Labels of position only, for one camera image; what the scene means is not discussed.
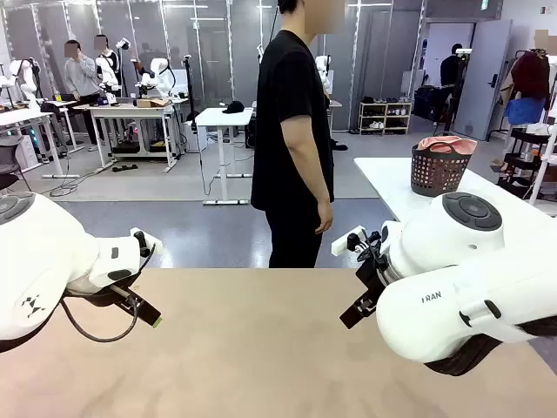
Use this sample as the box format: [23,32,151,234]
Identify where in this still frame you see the person's right hand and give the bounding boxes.
[313,200,335,235]

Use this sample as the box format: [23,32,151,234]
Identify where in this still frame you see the person in grey hoodie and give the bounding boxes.
[64,39,105,152]

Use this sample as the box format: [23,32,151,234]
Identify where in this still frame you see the thin black left camera cable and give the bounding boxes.
[59,243,157,343]

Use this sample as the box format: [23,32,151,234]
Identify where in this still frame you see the black bags pile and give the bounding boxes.
[413,85,441,120]

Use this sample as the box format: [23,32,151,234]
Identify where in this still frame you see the white long desk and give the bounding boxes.
[0,111,82,179]

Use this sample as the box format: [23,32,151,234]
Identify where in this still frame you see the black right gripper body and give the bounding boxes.
[353,255,391,307]

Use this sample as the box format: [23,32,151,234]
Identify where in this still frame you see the person in black at door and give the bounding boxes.
[439,43,466,125]

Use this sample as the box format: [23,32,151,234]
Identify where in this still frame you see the white standing desk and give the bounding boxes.
[191,106,256,206]

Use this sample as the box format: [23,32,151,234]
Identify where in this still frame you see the grey office chair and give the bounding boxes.
[0,134,31,192]

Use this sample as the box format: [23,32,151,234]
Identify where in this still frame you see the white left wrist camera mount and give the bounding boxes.
[130,226,164,257]

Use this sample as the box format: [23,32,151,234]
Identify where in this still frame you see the black right camera cables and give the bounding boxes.
[347,229,389,267]

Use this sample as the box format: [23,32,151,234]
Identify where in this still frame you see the black perforated laundry basket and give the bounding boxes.
[410,143,474,198]

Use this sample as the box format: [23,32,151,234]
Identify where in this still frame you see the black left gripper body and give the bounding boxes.
[63,273,143,309]

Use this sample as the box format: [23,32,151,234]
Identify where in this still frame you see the wooden shoe rack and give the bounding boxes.
[359,100,413,136]

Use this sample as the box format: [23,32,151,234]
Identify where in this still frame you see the black shelf cart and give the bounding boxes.
[495,125,557,201]

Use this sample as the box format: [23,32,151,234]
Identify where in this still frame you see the person's right forearm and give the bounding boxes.
[290,160,332,210]

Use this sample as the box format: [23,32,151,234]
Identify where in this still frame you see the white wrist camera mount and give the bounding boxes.
[331,225,366,256]
[130,226,164,257]

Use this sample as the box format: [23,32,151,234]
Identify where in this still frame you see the white side table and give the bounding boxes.
[352,155,557,227]

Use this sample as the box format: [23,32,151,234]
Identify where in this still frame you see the black tripod stand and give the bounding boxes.
[182,54,200,123]

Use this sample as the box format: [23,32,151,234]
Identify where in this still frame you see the pink towel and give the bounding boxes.
[417,135,479,158]

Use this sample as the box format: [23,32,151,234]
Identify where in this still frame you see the person in black clothes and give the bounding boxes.
[250,0,349,269]

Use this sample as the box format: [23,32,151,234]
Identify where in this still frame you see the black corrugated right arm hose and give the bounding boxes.
[441,317,557,378]

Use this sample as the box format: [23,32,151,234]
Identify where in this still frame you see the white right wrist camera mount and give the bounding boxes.
[331,225,366,256]

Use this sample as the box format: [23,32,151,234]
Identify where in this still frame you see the dark red hanging coat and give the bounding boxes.
[509,51,552,101]

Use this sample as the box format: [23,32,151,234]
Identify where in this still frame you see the blue hanging bag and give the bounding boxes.
[504,98,547,127]

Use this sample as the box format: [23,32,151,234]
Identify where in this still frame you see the white robot workbench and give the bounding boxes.
[84,102,179,174]

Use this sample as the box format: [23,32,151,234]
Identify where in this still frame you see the person in striped black jacket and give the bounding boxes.
[93,34,125,101]

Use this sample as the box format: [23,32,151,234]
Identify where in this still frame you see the grey door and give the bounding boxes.
[452,19,513,141]

